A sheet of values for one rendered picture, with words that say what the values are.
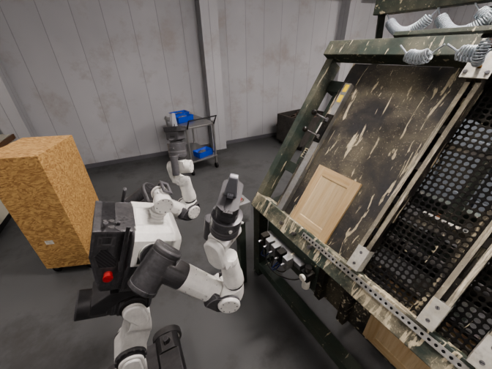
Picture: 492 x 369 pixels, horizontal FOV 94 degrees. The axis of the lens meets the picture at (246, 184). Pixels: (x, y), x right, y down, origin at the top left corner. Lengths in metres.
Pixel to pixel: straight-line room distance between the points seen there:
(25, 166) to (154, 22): 3.31
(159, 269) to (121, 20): 4.44
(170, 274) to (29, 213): 1.99
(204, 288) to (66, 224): 1.91
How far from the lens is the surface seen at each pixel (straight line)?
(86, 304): 1.19
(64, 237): 2.71
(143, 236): 0.88
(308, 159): 1.65
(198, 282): 0.84
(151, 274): 0.79
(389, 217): 1.32
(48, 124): 5.18
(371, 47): 1.75
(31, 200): 2.57
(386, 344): 1.89
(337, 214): 1.48
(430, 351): 1.35
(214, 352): 2.09
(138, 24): 4.90
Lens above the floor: 1.90
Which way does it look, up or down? 30 degrees down
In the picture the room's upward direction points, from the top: 1 degrees counter-clockwise
